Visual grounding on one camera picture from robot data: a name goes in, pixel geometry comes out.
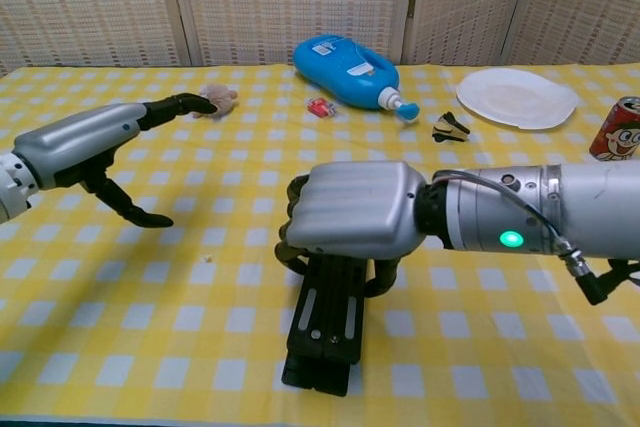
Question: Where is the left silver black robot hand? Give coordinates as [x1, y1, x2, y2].
[12, 92, 220, 228]

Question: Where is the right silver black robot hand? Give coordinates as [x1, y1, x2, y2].
[273, 160, 431, 298]

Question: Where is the black folding laptop stand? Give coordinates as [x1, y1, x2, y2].
[280, 251, 379, 397]

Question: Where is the yellow white checkered tablecloth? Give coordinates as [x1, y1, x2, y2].
[0, 63, 640, 426]

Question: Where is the small red candy packet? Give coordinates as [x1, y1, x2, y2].
[306, 95, 337, 118]

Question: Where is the black and tan clip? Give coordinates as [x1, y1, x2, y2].
[431, 111, 472, 145]

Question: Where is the blue detergent pump bottle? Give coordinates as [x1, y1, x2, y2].
[292, 34, 421, 123]

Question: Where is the small beige plush toy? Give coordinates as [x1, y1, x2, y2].
[192, 82, 240, 121]

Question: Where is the white paper plate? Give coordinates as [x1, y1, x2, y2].
[455, 67, 581, 132]

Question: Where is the red cartoon soda can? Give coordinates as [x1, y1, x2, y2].
[588, 95, 640, 167]

